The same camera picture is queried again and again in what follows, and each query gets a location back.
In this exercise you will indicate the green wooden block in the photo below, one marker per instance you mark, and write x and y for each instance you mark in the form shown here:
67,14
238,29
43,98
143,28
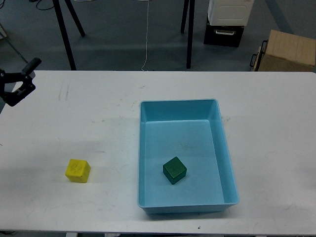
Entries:
174,170

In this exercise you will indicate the yellow wooden block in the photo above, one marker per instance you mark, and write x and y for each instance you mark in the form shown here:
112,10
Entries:
78,170

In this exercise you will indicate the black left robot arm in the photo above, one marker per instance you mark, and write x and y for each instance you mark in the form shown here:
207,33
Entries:
26,77

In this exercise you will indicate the light wooden box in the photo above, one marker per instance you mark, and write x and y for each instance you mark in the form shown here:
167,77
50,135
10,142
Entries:
284,52

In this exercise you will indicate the light blue plastic bin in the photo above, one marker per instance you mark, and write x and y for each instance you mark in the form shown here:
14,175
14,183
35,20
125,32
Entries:
191,130

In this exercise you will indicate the black table leg right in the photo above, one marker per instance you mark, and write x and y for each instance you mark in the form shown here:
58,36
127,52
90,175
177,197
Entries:
188,17

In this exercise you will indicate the black table leg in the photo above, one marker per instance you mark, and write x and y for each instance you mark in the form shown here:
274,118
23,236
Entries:
188,17
63,29

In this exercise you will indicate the white plastic container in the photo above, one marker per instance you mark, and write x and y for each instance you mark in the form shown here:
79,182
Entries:
229,12

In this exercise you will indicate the black table leg left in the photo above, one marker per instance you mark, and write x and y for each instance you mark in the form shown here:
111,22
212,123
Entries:
63,29

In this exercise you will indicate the black box with handle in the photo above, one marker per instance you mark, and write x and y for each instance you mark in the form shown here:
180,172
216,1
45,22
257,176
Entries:
229,36

